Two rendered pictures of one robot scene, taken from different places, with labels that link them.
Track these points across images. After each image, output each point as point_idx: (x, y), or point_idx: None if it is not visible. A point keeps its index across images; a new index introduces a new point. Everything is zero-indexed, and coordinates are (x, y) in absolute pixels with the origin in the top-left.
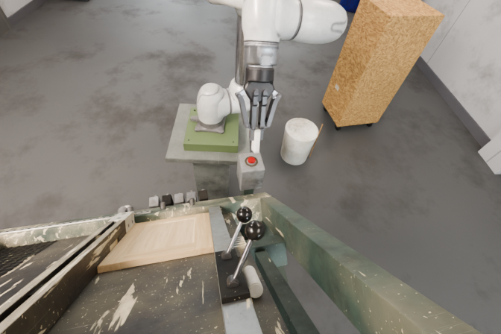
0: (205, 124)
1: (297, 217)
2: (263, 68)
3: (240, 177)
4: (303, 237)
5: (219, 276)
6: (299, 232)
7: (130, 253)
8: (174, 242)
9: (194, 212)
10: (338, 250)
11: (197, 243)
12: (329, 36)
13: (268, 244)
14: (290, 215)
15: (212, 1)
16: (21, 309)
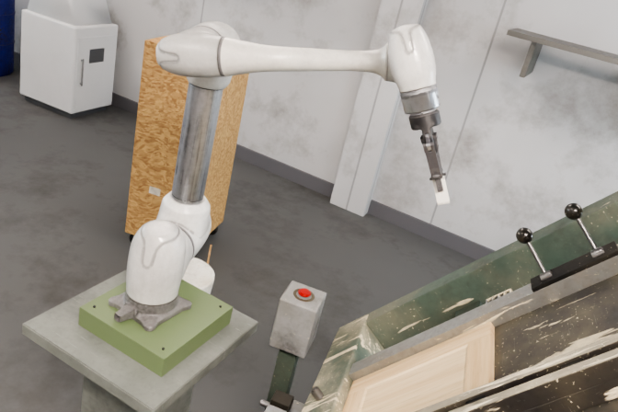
0: (164, 305)
1: (474, 263)
2: (438, 110)
3: (304, 330)
4: (522, 251)
5: (585, 264)
6: (511, 256)
7: None
8: (452, 367)
9: (345, 393)
10: (566, 221)
11: (473, 338)
12: None
13: None
14: (464, 270)
15: (234, 71)
16: (616, 336)
